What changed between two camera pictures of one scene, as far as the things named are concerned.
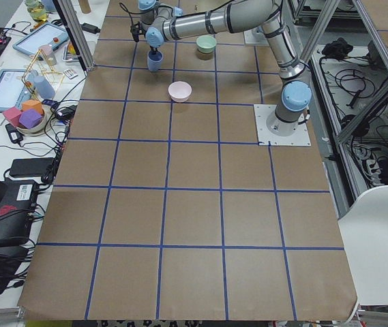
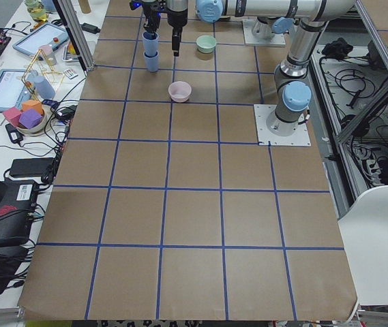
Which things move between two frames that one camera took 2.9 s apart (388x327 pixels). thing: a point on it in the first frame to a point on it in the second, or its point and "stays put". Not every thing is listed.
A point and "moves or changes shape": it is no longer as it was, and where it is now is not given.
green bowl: (206, 43) stays put
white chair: (380, 263) stays put
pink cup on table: (48, 51) stays put
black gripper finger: (153, 50) to (176, 40)
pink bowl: (179, 91) stays put
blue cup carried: (155, 60) moves or changes shape
